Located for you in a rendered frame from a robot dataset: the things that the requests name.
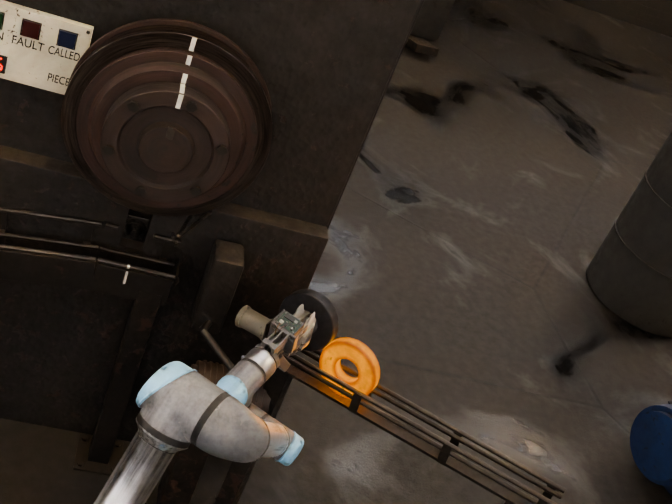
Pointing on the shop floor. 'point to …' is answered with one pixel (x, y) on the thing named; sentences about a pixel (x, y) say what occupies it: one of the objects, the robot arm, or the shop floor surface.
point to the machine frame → (322, 138)
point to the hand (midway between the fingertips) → (311, 314)
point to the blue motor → (654, 444)
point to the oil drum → (640, 253)
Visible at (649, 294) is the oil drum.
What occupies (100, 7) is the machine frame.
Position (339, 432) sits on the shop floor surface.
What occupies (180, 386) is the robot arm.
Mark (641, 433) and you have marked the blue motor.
